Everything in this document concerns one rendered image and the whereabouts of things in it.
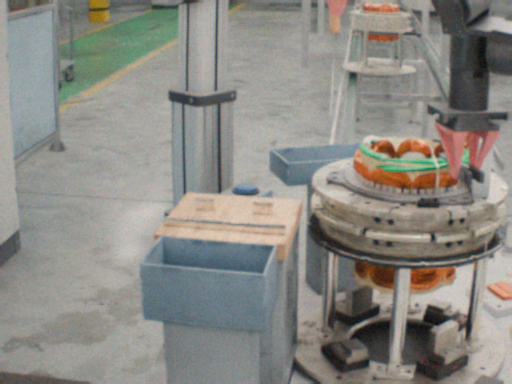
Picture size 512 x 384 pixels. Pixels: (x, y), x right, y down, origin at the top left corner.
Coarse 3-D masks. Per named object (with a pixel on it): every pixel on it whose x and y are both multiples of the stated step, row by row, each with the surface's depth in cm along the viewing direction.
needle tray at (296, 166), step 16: (336, 144) 164; (352, 144) 165; (272, 160) 158; (288, 160) 161; (304, 160) 162; (320, 160) 163; (336, 160) 153; (288, 176) 150; (304, 176) 151; (320, 256) 159; (320, 272) 159; (352, 272) 162; (320, 288) 160
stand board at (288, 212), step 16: (192, 192) 131; (176, 208) 124; (192, 208) 124; (224, 208) 125; (240, 208) 125; (288, 208) 125; (288, 224) 118; (224, 240) 112; (240, 240) 112; (256, 240) 112; (272, 240) 112; (288, 240) 114
